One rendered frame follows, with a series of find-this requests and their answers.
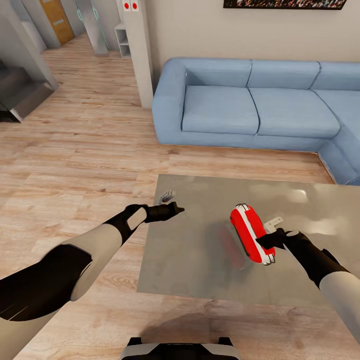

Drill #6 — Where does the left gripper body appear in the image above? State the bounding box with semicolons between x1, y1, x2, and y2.
156;201;179;222

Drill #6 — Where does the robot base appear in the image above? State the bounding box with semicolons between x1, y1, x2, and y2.
119;337;241;360

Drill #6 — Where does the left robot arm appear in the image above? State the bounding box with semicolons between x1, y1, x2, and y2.
0;190;185;360

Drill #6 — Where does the radio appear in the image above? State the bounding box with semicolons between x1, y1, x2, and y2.
230;203;276;266

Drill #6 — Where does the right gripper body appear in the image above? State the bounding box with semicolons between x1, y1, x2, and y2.
259;227;286;250

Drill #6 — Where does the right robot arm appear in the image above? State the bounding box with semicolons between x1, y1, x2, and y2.
255;216;360;345

